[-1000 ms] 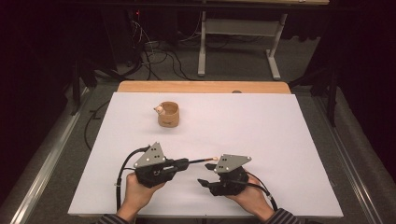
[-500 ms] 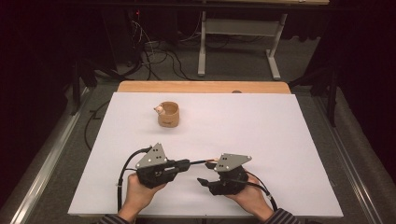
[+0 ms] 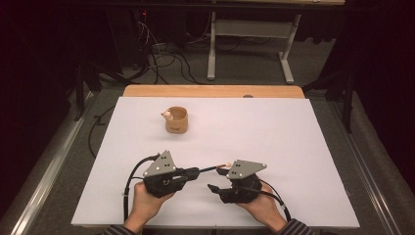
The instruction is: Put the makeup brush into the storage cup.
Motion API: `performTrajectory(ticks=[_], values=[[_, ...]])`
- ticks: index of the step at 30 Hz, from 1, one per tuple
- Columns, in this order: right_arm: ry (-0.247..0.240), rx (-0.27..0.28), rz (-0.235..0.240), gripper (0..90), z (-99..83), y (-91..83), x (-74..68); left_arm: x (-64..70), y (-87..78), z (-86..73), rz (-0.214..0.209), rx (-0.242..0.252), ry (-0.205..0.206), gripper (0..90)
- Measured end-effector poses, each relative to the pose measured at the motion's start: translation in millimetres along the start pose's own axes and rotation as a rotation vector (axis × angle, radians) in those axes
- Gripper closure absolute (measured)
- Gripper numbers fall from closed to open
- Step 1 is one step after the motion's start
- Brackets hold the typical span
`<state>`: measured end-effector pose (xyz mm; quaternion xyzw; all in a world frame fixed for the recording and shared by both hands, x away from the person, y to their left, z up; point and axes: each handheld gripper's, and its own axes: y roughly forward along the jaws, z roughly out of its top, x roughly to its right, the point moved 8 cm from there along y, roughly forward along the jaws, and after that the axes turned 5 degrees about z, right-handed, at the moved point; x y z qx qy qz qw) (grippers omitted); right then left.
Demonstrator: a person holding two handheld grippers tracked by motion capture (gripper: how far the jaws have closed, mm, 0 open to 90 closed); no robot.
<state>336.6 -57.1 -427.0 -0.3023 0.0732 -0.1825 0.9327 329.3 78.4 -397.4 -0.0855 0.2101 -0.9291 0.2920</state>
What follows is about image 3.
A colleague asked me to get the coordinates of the black floor cable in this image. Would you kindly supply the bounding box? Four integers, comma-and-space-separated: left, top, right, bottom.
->
87, 104, 116, 160

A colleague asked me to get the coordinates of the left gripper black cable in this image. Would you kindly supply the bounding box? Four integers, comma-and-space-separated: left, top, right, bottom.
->
122, 153, 161, 223

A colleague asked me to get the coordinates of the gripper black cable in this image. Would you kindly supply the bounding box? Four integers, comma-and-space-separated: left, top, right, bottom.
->
122, 153, 161, 223
239, 178, 293, 223

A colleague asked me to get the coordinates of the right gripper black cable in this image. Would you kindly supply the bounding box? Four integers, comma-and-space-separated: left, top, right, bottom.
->
239, 178, 293, 223

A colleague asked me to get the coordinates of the black metal stand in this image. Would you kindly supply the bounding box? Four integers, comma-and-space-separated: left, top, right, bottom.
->
302, 65, 356, 133
72, 62, 102, 121

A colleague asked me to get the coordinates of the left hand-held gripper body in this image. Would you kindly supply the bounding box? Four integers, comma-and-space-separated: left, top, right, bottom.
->
142, 150, 189, 199

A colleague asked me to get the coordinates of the white metal desk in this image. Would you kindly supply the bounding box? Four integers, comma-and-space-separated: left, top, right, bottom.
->
207, 0, 346, 85

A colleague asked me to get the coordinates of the aluminium floor rail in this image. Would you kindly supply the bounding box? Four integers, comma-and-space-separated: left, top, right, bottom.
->
9, 91, 96, 235
329, 101, 405, 235

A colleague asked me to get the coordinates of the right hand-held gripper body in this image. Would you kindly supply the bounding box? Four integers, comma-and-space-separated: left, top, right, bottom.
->
218, 159, 268, 205

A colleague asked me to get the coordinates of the person's right hand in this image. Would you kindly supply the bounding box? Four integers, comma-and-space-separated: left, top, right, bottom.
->
237, 183, 289, 233

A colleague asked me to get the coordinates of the white table cover board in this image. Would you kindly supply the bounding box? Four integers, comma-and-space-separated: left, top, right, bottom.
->
70, 96, 360, 229

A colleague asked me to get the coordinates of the tan bear pen holder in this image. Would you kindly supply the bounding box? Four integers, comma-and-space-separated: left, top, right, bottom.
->
161, 106, 189, 134

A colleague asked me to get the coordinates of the tangle of floor cables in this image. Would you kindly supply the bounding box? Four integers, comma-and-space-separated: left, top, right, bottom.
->
130, 19, 209, 86

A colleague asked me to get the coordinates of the person's left hand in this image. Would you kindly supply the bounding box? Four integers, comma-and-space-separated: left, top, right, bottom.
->
125, 181, 176, 230

